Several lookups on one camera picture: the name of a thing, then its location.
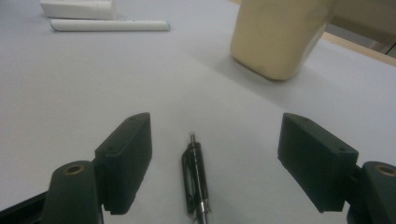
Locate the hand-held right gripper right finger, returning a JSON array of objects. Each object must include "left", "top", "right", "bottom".
[{"left": 276, "top": 112, "right": 360, "bottom": 214}]

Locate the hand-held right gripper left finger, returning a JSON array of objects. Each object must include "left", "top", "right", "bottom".
[{"left": 94, "top": 112, "right": 153, "bottom": 217}]

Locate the black pen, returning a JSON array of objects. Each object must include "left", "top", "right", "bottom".
[{"left": 181, "top": 132, "right": 212, "bottom": 224}]

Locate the beige pen holder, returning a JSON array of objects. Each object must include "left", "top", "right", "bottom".
[{"left": 230, "top": 0, "right": 339, "bottom": 82}]

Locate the white pen with blue tip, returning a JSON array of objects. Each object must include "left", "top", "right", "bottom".
[{"left": 49, "top": 19, "right": 172, "bottom": 32}]

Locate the white marker cap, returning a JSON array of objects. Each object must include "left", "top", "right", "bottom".
[{"left": 39, "top": 0, "right": 118, "bottom": 21}]

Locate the white table sheet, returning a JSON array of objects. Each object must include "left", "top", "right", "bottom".
[{"left": 0, "top": 0, "right": 396, "bottom": 224}]

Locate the wooden table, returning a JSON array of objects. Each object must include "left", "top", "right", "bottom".
[{"left": 320, "top": 31, "right": 396, "bottom": 68}]

